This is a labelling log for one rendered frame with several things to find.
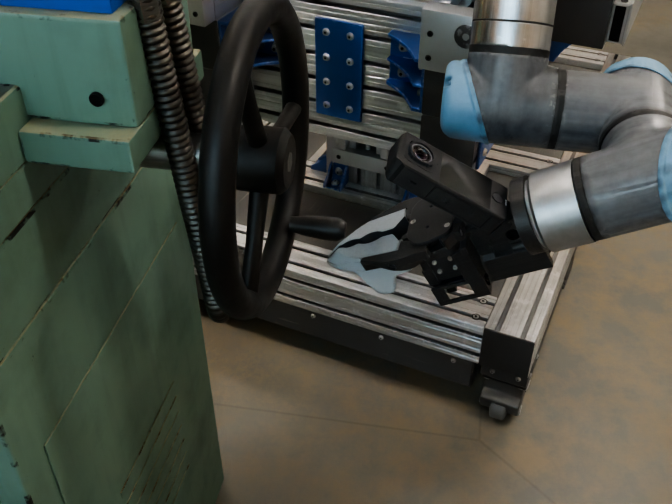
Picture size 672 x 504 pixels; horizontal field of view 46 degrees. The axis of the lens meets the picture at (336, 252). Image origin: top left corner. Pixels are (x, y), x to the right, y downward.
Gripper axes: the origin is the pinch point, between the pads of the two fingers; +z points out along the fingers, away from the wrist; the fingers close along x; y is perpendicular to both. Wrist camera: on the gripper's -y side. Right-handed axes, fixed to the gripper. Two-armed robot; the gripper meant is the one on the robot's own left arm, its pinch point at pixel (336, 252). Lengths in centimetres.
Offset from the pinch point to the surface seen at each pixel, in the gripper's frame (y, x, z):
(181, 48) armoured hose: -24.9, -0.3, 1.0
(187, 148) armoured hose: -18.0, -4.2, 3.8
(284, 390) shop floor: 54, 36, 51
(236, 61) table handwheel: -24.4, -7.7, -7.2
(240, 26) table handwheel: -25.6, -4.5, -7.3
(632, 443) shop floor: 86, 36, -7
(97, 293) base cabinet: -8.0, -6.4, 22.6
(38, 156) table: -24.9, -10.6, 11.6
